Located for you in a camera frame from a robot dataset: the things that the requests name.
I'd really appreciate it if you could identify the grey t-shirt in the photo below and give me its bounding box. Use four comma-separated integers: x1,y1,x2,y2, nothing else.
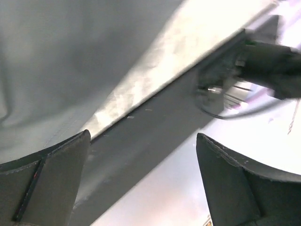
0,0,181,163

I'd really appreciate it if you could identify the black base beam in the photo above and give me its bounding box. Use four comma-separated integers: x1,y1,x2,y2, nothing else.
70,14,280,226

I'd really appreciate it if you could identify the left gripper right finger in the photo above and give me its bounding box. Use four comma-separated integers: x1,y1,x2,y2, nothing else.
196,133,301,226

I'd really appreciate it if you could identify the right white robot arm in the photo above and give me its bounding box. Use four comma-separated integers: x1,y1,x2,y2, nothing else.
196,41,301,120

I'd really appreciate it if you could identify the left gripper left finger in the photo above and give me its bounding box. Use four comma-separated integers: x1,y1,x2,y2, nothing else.
0,130,91,226

